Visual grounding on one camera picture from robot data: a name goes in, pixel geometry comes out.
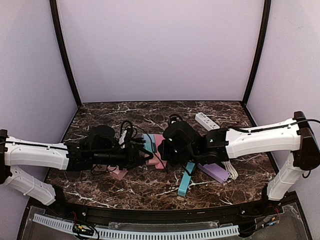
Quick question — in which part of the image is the small circuit board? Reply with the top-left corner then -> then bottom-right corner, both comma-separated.
72,223 -> 95,236

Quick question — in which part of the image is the teal power strip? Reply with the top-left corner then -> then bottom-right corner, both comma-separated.
177,162 -> 195,197

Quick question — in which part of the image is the black cable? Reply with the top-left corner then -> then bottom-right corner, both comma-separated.
119,120 -> 168,173

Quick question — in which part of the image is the left black frame post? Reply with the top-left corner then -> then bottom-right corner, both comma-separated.
49,0 -> 82,108

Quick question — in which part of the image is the right black frame post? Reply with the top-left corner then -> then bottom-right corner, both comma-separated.
241,0 -> 272,107

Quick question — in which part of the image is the black frame post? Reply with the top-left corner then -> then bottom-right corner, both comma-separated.
241,0 -> 272,107
49,0 -> 82,108

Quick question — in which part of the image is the small teal adapter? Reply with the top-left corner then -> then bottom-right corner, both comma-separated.
141,133 -> 153,153

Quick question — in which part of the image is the pink cube socket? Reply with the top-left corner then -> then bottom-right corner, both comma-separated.
107,166 -> 128,181

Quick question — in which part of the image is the white power strip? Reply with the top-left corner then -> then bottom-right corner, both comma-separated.
195,112 -> 220,131

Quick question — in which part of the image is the white slotted cable duct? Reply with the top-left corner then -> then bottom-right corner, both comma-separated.
32,213 -> 240,240

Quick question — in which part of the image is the pink power strip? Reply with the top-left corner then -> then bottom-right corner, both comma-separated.
146,134 -> 167,170

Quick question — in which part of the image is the white power strip cable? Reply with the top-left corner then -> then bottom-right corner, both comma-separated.
223,159 -> 238,180

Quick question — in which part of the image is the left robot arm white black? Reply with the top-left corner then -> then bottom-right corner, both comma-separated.
0,125 -> 154,207

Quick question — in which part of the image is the purple power strip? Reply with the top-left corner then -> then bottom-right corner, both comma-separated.
197,163 -> 229,184

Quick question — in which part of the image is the light blue adapter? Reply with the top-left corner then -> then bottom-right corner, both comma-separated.
149,134 -> 157,153

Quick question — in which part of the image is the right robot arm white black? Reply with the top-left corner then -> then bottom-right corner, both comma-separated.
157,111 -> 320,202

